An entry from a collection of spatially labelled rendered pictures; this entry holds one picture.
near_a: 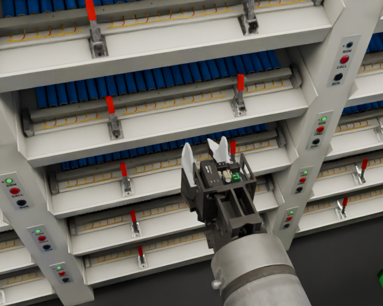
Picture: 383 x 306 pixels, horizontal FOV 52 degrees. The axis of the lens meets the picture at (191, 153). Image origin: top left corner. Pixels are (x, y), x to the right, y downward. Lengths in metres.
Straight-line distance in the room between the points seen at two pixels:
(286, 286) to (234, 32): 0.46
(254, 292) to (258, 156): 0.64
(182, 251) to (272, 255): 0.87
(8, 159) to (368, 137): 0.89
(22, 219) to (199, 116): 0.47
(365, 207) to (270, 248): 1.09
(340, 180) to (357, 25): 0.60
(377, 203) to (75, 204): 1.05
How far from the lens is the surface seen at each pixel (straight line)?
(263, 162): 1.02
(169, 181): 0.97
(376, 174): 1.36
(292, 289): 0.44
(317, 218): 1.44
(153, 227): 1.13
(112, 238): 1.13
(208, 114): 0.84
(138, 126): 0.82
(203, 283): 1.40
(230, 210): 0.49
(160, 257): 1.30
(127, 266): 1.30
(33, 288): 1.34
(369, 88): 1.00
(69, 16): 0.71
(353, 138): 1.14
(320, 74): 0.86
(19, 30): 0.73
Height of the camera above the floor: 1.29
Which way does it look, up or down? 48 degrees down
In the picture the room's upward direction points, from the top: straight up
